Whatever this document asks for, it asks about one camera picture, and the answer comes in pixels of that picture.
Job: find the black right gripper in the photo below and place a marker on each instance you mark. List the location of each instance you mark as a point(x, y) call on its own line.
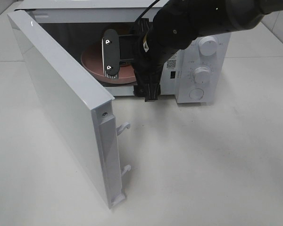
point(147, 44)

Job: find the pink plate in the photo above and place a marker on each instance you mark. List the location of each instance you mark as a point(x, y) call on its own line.
point(91, 59)

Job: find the white microwave door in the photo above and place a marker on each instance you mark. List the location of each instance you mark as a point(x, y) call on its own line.
point(78, 105)

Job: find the white dial knob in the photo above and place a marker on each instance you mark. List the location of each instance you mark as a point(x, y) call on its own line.
point(202, 75)
point(208, 46)

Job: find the round door release button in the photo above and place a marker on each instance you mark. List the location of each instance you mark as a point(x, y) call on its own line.
point(196, 94)

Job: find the burger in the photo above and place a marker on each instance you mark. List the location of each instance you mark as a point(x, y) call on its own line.
point(121, 28)

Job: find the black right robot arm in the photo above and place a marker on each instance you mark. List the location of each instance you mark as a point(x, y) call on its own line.
point(189, 19)

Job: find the glass turntable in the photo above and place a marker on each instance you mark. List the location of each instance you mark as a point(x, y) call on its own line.
point(106, 84)

